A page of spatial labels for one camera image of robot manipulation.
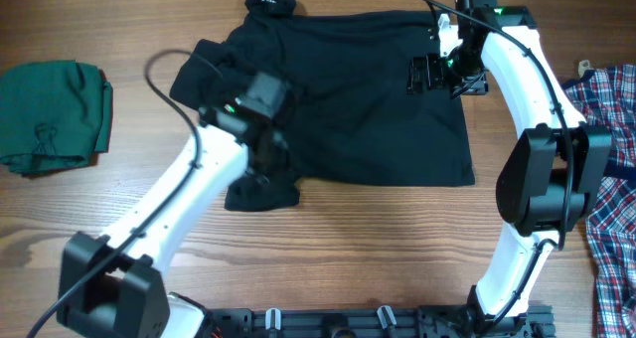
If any folded green garment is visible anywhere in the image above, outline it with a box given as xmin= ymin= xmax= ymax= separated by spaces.
xmin=1 ymin=61 xmax=113 ymax=176

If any plaid red blue shirt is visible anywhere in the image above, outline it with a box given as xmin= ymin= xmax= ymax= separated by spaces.
xmin=563 ymin=65 xmax=635 ymax=337

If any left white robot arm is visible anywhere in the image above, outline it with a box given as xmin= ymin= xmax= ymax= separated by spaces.
xmin=53 ymin=73 xmax=288 ymax=337

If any black t-shirt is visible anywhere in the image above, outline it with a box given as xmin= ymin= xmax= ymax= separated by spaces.
xmin=170 ymin=0 xmax=475 ymax=212

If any black mounting rail base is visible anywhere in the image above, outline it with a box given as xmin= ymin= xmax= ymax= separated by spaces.
xmin=163 ymin=305 xmax=556 ymax=338

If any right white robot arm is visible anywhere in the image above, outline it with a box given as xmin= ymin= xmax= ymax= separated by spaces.
xmin=263 ymin=0 xmax=611 ymax=337

